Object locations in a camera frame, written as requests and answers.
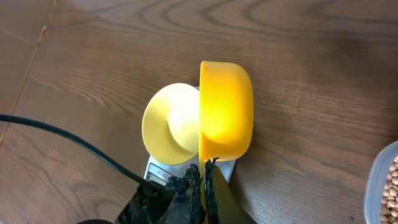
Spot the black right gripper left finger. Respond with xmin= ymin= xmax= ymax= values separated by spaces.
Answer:
xmin=158 ymin=164 xmax=205 ymax=224

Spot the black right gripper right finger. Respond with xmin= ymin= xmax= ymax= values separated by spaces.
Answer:
xmin=204 ymin=157 xmax=257 ymax=224

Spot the yellow plastic measuring scoop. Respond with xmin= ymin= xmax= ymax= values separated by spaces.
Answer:
xmin=198 ymin=60 xmax=254 ymax=224

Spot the white digital kitchen scale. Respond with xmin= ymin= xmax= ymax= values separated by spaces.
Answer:
xmin=144 ymin=86 xmax=237 ymax=187

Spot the pale yellow bowl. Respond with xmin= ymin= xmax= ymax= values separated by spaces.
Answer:
xmin=142 ymin=83 xmax=200 ymax=165

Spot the clear container of soybeans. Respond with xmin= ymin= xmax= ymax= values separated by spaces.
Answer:
xmin=363 ymin=141 xmax=397 ymax=224

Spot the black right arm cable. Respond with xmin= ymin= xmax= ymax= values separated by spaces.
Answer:
xmin=0 ymin=114 xmax=175 ymax=224

